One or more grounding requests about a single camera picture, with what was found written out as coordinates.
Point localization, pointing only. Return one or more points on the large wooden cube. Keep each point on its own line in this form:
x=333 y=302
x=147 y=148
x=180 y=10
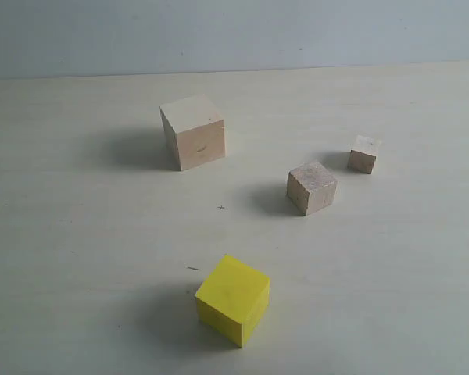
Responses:
x=194 y=131

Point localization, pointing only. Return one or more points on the medium wooden cube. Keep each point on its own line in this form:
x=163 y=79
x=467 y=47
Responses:
x=311 y=187

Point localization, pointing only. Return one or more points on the yellow cube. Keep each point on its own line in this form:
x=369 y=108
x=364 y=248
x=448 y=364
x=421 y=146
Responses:
x=233 y=299

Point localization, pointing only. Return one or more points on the small wooden cube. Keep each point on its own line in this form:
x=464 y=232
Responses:
x=363 y=154

